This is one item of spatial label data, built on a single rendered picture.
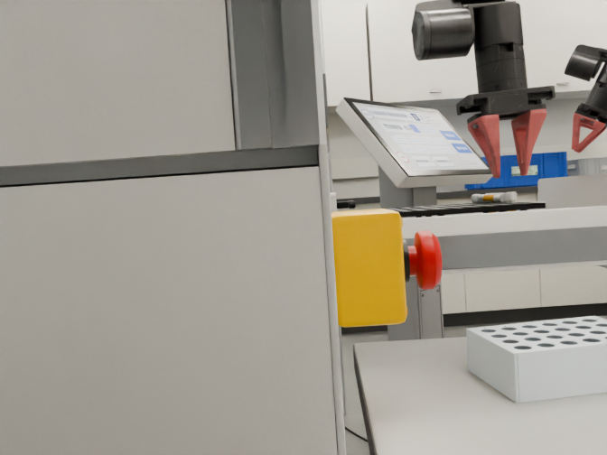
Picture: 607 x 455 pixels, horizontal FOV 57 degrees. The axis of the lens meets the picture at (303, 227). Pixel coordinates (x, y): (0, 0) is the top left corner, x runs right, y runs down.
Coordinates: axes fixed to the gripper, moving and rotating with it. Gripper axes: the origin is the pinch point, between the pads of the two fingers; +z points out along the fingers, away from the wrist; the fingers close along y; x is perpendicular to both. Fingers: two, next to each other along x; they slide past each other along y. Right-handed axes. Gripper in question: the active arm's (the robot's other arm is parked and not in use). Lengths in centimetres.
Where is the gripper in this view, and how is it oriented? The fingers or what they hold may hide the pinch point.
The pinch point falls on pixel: (509, 170)
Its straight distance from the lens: 73.8
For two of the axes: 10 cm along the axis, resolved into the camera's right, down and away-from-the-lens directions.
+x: 0.4, -0.2, 10.0
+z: 1.0, 9.9, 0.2
